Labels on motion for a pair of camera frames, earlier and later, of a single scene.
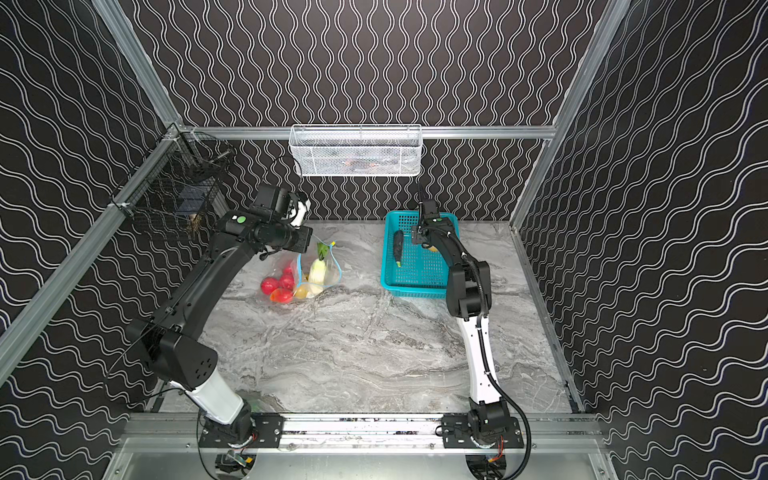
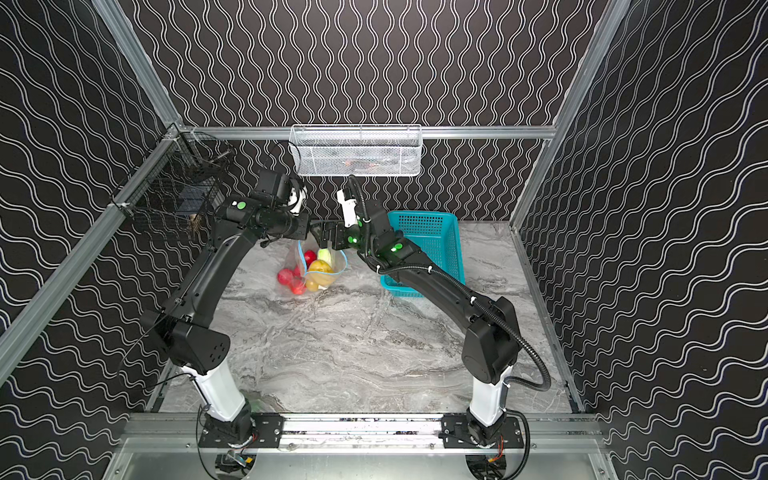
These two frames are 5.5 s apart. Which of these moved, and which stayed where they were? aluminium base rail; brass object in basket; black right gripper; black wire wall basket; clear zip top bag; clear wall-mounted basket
Moved: black right gripper; clear zip top bag
Stayed: clear wall-mounted basket; aluminium base rail; black wire wall basket; brass object in basket
